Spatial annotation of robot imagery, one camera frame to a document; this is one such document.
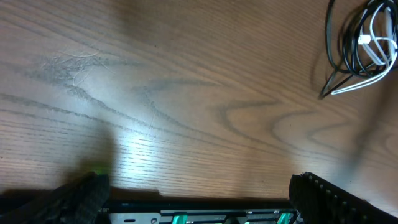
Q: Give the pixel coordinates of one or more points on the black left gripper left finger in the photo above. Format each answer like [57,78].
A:
[76,202]

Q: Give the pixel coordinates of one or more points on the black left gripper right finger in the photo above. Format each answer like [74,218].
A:
[319,201]

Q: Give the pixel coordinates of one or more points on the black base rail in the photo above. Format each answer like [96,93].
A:
[212,211]

